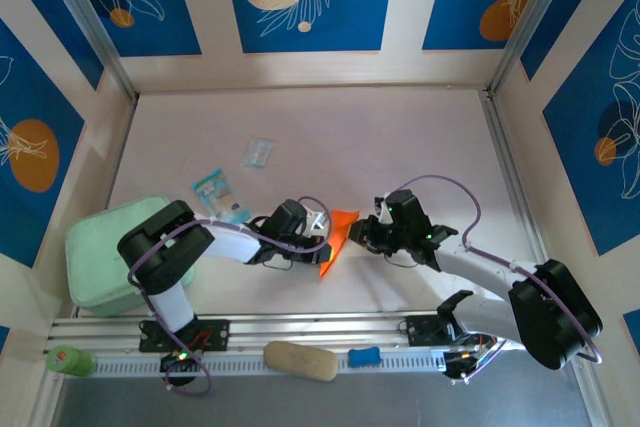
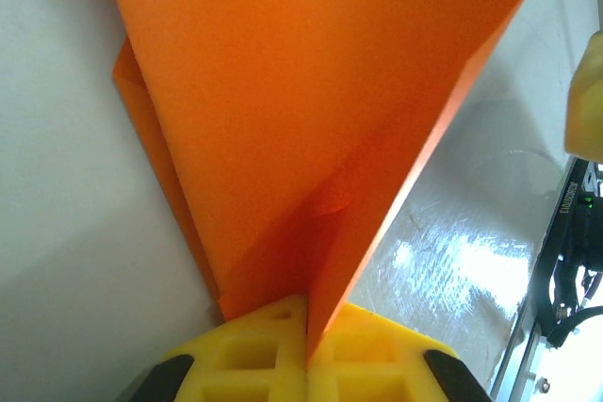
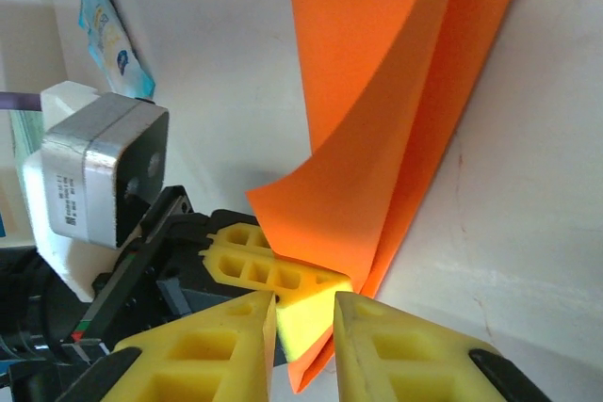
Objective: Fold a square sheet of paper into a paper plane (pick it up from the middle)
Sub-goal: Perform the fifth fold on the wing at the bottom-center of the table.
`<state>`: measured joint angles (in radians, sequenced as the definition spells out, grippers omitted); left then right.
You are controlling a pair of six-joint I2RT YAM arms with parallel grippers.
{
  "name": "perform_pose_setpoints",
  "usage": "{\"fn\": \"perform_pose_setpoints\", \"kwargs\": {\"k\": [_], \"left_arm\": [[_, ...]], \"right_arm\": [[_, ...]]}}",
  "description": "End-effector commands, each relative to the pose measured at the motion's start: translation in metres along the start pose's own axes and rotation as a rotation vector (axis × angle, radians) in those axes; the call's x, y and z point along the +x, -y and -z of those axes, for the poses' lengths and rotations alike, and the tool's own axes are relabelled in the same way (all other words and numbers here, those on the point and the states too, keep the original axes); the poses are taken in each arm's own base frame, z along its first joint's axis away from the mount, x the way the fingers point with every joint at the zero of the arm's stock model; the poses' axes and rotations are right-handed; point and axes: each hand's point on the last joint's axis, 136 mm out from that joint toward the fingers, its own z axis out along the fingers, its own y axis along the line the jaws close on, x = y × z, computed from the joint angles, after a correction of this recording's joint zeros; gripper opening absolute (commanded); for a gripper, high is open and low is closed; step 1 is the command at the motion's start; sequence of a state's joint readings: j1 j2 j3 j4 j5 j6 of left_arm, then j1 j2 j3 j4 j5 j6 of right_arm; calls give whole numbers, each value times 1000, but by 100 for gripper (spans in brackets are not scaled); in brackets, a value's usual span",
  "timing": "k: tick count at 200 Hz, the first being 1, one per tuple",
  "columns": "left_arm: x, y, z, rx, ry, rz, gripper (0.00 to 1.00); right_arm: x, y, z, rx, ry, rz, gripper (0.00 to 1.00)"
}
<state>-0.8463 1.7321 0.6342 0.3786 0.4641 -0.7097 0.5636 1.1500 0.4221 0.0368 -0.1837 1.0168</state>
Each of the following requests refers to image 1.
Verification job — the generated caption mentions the orange paper sheet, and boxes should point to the orange paper sheet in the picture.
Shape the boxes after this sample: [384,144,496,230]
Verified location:
[319,209,362,279]

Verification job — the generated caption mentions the clear zip bag teal dots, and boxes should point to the clear zip bag teal dots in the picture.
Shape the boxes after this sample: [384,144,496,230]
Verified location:
[240,136,277,169]

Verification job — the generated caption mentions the blue cotton swab packet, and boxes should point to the blue cotton swab packet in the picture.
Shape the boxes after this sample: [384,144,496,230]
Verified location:
[192,169,251,222]

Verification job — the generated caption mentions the beige oblong case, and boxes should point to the beige oblong case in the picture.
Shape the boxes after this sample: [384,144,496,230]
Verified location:
[263,340,340,382]

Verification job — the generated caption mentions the blue bone-shaped sponge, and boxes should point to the blue bone-shaped sponge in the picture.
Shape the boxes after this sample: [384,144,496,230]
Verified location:
[347,346,382,369]

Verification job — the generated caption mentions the mint green lidded box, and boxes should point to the mint green lidded box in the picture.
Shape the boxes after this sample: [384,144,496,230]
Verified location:
[64,196,197,318]

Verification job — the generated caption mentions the green bottle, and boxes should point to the green bottle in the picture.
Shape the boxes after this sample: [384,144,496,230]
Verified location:
[45,345,97,377]

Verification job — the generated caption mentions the right wrist camera white housing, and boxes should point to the right wrist camera white housing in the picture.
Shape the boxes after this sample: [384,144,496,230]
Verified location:
[373,191,394,221]

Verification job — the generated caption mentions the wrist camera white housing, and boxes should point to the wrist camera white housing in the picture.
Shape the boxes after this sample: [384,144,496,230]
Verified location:
[298,206,332,237]
[373,191,394,221]

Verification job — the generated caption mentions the left wrist camera white housing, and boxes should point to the left wrist camera white housing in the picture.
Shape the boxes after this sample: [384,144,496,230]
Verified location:
[298,206,332,237]

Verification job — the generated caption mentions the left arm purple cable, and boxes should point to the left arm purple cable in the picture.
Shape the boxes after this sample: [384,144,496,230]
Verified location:
[127,195,334,396]

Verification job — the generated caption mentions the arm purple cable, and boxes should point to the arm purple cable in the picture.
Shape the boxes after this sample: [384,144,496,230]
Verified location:
[387,174,604,384]
[127,195,334,396]

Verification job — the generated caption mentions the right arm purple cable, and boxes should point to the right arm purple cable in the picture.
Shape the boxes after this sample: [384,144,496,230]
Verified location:
[387,174,604,384]

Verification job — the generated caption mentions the aluminium front rail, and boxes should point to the aluminium front rail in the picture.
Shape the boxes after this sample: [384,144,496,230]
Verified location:
[47,311,594,351]

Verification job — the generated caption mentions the aluminium side rail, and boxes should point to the aluminium side rail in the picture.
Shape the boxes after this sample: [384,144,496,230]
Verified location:
[99,96,140,213]
[480,91,554,273]

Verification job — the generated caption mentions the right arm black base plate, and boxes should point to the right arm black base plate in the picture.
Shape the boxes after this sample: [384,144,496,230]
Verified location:
[405,314,451,348]

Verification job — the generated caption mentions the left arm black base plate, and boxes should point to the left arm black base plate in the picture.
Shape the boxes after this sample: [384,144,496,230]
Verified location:
[138,319,231,353]

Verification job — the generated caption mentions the slotted cable duct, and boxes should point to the slotted cable duct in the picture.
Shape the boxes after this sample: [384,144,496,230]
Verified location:
[92,349,446,379]

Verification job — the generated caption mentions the aluminium frame post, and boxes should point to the aluminium frame post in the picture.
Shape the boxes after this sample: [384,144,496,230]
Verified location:
[487,0,576,98]
[34,0,140,102]

